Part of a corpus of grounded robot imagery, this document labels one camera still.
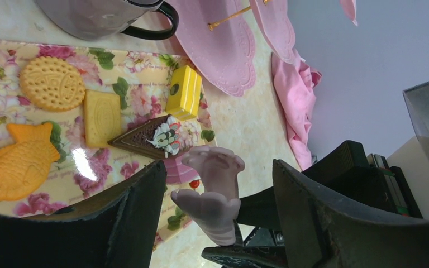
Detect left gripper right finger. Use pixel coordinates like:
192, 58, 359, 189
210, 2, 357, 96
272, 160, 429, 267

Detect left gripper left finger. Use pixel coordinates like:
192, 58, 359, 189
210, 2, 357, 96
0, 161, 166, 267

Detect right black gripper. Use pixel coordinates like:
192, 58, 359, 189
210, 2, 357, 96
237, 140, 424, 237

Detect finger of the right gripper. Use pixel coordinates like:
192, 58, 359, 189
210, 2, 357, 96
201, 246, 288, 268

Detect pink silicone tongs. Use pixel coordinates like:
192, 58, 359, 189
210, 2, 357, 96
171, 146, 245, 246

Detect chocolate triangle cake slice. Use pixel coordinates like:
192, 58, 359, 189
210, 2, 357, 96
108, 114, 181, 160

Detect pink crumpled towel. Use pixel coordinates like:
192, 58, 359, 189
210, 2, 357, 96
271, 49, 322, 170

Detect orange fish-shaped cake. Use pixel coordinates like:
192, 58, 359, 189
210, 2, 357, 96
0, 122, 60, 202

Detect floral rectangular tray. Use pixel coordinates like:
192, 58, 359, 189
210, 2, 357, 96
0, 38, 217, 243

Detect yellow rectangular biscuit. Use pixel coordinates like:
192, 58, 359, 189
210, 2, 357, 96
84, 90, 122, 148

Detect yellow layered cake slice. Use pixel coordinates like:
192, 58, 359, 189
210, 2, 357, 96
165, 65, 202, 121

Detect round dotted biscuit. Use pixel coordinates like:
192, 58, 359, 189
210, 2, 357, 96
19, 56, 85, 112

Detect pink three-tier cake stand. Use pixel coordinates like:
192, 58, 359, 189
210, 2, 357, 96
168, 0, 359, 98

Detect grey mug black handle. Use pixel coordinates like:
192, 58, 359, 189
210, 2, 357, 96
35, 0, 179, 41

